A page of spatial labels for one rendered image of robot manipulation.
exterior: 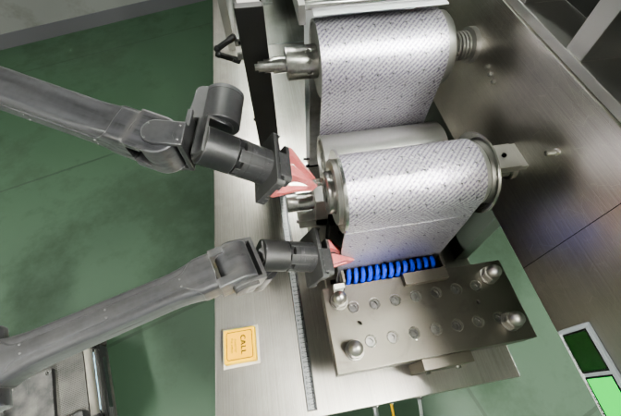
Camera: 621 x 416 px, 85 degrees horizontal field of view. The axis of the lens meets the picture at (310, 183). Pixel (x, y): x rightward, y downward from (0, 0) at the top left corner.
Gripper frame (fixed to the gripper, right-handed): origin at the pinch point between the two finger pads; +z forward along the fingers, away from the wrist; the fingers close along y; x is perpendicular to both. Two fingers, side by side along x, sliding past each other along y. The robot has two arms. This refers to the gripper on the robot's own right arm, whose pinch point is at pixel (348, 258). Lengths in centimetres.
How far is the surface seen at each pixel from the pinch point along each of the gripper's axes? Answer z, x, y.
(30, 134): -105, -180, -163
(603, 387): 21.0, 23.5, 28.6
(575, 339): 21.2, 23.1, 22.2
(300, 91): 9, -16, -73
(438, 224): 8.6, 17.3, 0.2
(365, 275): 4.7, -1.8, 3.0
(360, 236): -4.3, 10.4, 0.2
